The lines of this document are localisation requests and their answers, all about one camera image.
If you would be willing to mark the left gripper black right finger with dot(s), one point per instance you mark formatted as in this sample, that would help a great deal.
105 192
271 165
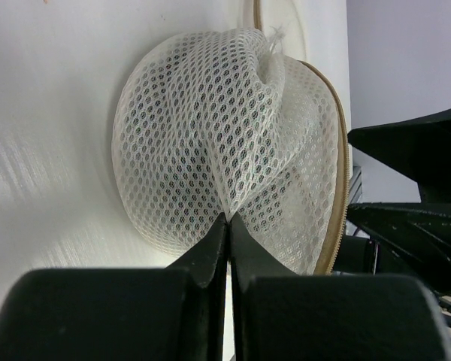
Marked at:
279 315

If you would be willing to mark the beige trimmed mesh laundry bag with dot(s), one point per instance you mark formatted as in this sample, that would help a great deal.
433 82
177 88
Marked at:
299 220

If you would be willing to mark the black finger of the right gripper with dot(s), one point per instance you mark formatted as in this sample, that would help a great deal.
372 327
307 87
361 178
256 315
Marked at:
419 149
419 233

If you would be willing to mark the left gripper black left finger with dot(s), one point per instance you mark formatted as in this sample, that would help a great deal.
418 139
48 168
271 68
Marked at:
171 313

